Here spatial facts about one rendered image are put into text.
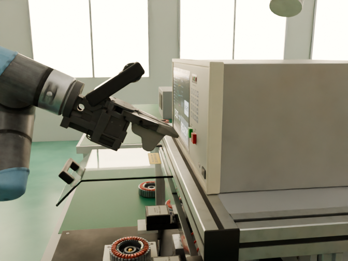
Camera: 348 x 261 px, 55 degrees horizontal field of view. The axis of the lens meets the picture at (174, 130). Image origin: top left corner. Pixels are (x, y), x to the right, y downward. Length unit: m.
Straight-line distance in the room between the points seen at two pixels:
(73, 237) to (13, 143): 0.56
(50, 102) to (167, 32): 4.79
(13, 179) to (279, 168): 0.44
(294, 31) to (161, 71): 2.26
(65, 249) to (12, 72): 0.62
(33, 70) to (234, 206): 0.39
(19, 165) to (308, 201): 0.48
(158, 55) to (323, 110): 4.83
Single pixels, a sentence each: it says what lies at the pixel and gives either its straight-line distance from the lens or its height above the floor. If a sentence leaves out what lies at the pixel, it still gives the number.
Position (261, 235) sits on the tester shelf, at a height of 1.10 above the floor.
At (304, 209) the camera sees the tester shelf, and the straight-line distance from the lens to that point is 0.52.
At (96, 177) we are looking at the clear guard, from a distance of 0.76.
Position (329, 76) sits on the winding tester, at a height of 1.30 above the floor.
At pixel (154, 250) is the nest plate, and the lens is 1.01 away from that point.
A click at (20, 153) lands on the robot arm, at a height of 1.16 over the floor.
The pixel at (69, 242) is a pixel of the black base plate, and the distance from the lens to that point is 1.12.
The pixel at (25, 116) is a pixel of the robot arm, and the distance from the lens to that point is 0.69.
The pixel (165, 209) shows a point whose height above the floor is 0.92.
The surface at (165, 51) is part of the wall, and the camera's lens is 5.34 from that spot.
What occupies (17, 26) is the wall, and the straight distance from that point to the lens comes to 5.56.
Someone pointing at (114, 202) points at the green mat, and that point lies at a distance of 1.39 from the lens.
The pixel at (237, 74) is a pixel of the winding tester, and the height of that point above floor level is 1.30.
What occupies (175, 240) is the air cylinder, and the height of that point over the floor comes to 0.82.
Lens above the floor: 1.33
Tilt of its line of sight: 13 degrees down
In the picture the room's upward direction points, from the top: straight up
